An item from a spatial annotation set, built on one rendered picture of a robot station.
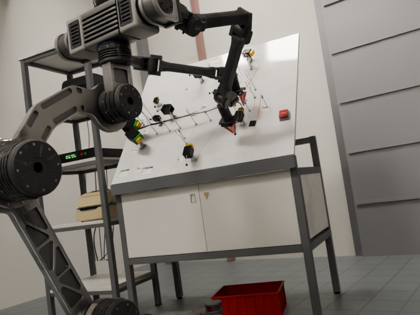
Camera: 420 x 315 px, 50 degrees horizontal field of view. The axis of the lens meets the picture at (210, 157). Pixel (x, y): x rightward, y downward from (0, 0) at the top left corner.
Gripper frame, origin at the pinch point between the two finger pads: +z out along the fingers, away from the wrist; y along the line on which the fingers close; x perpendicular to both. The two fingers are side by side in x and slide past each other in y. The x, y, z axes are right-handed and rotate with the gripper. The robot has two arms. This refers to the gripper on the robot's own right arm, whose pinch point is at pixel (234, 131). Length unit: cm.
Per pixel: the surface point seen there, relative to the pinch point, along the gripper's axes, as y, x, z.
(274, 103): -15.4, -27.1, 2.5
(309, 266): -42, 48, 53
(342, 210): -10, -91, 173
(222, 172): 4.0, 20.7, 11.8
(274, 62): -7, -63, -3
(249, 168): -11.7, 17.9, 11.3
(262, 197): -17.1, 25.4, 25.7
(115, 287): 76, 76, 57
